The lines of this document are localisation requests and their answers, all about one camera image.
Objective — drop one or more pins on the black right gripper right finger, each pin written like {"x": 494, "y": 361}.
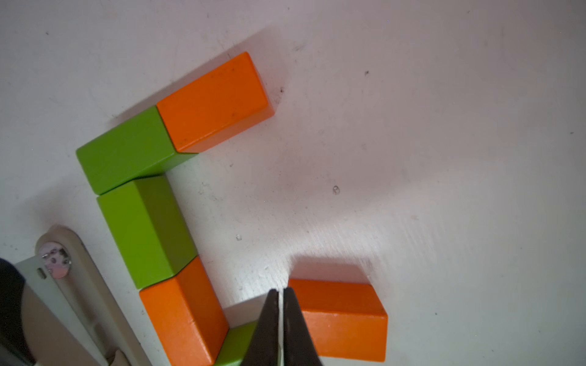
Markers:
{"x": 298, "y": 347}

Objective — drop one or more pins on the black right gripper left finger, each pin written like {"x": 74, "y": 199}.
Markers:
{"x": 263, "y": 349}

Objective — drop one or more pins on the dark green block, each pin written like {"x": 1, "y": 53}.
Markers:
{"x": 235, "y": 345}

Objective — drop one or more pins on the orange block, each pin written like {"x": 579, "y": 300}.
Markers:
{"x": 345, "y": 320}
{"x": 216, "y": 107}
{"x": 187, "y": 316}

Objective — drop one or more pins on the orange block front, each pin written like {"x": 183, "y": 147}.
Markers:
{"x": 187, "y": 316}

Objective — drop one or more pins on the green block carried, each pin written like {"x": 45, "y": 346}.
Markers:
{"x": 149, "y": 229}

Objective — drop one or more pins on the green block long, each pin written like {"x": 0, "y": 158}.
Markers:
{"x": 139, "y": 147}

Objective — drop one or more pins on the black white stapler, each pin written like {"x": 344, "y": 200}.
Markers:
{"x": 56, "y": 309}

